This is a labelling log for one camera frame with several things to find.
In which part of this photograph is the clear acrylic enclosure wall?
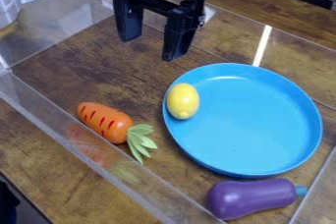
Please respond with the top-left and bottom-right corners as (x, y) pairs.
(0, 0), (336, 224)

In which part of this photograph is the blue round plastic tray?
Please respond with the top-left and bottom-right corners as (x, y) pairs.
(163, 63), (323, 178)

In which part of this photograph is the yellow toy lemon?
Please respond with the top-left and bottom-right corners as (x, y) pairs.
(166, 83), (201, 120)

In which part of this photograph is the purple toy eggplant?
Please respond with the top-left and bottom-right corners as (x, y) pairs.
(209, 178), (307, 220)

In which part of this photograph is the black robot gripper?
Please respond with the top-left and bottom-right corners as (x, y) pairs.
(114, 0), (206, 62)

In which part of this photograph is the orange toy carrot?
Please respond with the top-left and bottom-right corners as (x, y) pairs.
(77, 102), (158, 163)

